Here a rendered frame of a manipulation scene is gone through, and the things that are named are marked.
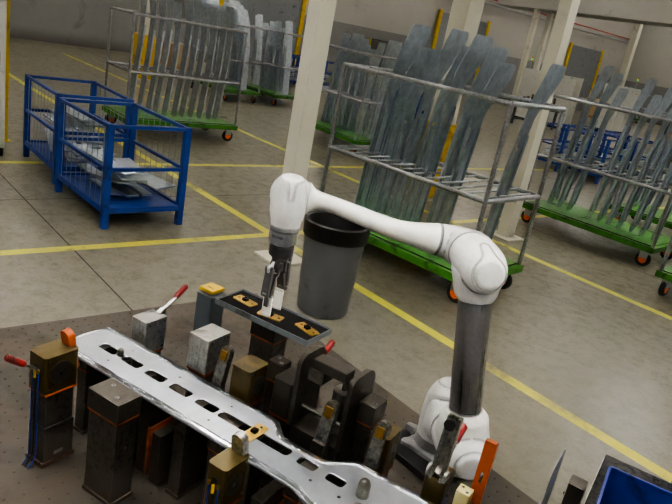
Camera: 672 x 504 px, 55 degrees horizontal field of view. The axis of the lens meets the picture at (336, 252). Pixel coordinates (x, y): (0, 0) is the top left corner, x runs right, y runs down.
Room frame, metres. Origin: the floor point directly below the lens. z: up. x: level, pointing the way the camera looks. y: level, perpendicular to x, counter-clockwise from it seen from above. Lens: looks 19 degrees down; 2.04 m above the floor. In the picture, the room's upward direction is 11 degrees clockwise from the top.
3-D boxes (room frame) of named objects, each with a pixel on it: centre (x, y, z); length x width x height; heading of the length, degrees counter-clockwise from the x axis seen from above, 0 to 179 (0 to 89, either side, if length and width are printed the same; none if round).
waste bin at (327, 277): (4.66, 0.03, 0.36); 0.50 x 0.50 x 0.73
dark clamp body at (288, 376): (1.69, 0.05, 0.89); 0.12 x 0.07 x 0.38; 151
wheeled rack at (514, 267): (6.19, -0.74, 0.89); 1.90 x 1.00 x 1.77; 49
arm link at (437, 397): (1.98, -0.48, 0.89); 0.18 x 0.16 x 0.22; 9
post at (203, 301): (2.01, 0.39, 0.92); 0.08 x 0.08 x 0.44; 61
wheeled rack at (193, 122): (10.47, 3.02, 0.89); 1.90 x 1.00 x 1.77; 131
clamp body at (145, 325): (1.93, 0.55, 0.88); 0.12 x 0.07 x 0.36; 151
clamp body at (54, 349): (1.60, 0.74, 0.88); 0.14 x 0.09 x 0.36; 151
